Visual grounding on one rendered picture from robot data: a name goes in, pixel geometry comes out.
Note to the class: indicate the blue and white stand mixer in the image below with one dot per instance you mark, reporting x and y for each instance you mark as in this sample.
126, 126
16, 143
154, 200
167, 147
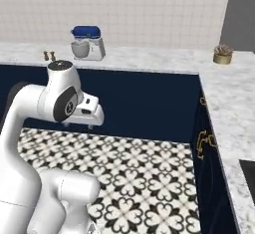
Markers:
89, 44

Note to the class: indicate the black hob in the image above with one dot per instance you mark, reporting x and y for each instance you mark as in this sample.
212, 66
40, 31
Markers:
249, 175

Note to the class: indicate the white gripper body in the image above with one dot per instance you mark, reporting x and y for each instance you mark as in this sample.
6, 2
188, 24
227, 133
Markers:
90, 119

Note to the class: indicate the brown pepper shaker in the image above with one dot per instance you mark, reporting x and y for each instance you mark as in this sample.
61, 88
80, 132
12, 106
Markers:
53, 56

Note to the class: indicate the brown salt shaker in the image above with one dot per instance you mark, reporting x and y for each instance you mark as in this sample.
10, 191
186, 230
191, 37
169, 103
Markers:
46, 56

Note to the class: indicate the plant in gold pot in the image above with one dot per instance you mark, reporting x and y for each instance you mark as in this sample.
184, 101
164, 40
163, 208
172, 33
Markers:
223, 54

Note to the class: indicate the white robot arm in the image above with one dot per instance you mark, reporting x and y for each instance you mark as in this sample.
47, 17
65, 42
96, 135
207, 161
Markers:
20, 151

